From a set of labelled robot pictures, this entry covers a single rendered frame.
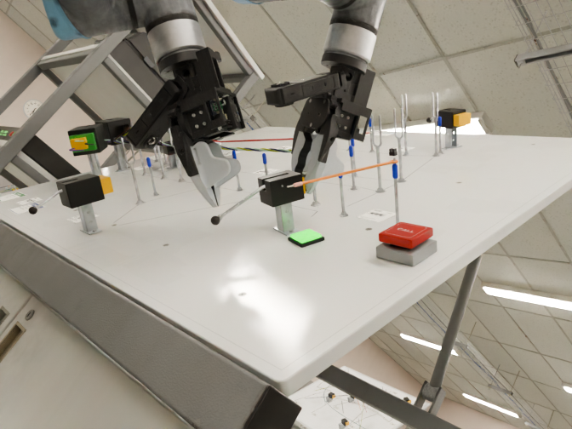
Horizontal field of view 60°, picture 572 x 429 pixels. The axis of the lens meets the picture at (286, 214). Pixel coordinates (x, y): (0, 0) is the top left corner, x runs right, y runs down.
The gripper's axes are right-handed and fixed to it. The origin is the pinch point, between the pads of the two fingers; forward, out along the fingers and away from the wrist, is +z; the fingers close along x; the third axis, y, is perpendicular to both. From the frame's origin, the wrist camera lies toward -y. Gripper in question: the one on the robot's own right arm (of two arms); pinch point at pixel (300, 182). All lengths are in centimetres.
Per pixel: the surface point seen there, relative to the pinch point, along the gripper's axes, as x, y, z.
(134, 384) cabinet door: -13.3, -23.3, 26.5
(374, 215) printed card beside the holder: -5.2, 11.9, 2.2
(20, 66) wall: 768, -21, -35
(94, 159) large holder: 73, -18, 10
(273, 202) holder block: -2.2, -5.0, 3.7
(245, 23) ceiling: 339, 122, -106
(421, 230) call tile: -21.6, 5.6, 1.3
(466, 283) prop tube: -2.7, 42.8, 11.7
